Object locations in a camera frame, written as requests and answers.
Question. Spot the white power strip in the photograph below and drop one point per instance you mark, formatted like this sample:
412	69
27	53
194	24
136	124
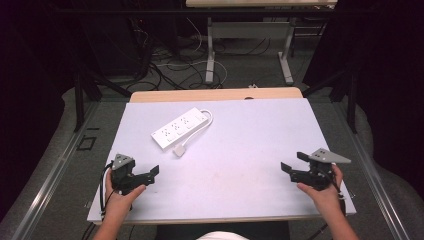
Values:
178	128

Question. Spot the person's white shirt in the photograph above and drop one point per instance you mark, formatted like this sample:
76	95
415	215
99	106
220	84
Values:
222	236

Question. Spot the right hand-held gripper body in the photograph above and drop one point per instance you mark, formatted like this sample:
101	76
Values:
318	173

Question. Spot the white desk with metal legs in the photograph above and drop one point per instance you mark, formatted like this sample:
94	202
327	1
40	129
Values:
248	30

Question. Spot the aluminium floor rail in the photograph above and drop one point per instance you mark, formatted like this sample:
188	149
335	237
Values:
50	180
373	180

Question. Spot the person's left hand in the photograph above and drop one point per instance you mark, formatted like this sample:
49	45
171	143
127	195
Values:
118	203

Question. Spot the person's right hand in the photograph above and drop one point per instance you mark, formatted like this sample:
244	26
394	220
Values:
325	200

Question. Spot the black metal stand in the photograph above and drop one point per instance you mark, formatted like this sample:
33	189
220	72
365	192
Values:
351	100
79	100

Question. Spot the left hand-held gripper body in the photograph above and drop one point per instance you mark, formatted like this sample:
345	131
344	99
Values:
122	178

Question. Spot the white power plug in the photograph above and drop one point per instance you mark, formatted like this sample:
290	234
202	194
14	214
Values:
179	150

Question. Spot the black computer case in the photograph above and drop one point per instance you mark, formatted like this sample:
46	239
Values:
113	43

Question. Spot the person's dark trousers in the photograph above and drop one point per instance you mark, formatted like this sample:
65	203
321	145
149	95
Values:
180	231

